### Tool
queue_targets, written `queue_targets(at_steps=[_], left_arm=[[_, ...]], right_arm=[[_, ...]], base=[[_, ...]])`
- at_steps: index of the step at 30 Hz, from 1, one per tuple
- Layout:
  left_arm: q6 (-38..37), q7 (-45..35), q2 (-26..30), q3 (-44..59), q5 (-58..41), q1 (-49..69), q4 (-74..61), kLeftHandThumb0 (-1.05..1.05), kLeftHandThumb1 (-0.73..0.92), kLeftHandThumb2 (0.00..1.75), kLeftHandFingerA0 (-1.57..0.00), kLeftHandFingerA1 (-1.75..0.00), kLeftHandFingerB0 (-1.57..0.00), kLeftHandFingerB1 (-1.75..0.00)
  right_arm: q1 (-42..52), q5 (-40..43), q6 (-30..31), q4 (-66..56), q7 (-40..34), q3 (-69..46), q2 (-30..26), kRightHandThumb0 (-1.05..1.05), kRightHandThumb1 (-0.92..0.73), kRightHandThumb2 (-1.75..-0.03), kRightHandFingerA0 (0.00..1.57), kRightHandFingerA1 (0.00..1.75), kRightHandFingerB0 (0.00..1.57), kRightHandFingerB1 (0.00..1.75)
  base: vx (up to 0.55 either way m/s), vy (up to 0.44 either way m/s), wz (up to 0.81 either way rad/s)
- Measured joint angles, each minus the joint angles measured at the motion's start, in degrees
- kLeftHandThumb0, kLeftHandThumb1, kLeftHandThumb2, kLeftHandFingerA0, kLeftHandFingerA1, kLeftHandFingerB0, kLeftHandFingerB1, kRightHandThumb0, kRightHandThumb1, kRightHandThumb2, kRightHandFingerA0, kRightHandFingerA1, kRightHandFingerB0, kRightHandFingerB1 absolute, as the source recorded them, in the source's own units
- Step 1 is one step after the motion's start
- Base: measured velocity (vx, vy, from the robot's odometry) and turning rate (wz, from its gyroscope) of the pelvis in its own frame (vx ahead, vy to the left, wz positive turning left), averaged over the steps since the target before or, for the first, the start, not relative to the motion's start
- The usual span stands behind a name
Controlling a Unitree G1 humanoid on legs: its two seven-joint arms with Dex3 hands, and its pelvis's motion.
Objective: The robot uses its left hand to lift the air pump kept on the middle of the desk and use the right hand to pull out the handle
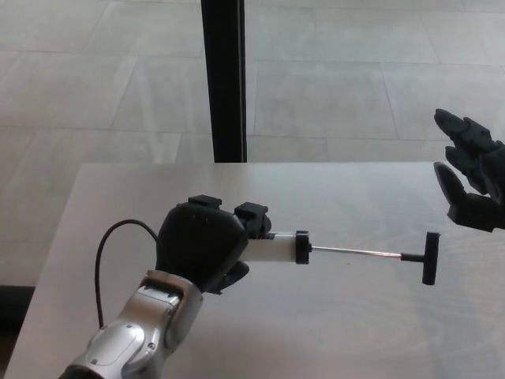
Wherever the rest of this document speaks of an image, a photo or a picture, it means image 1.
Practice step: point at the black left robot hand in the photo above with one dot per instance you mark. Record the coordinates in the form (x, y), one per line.
(205, 245)

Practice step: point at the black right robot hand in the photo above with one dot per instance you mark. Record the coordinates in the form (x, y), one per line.
(473, 185)

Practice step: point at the white Franklin air pump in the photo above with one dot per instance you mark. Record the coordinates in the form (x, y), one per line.
(272, 252)

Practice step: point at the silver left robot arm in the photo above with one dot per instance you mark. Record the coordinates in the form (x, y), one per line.
(138, 327)

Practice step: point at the black vertical post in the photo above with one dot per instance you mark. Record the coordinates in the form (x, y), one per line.
(225, 79)

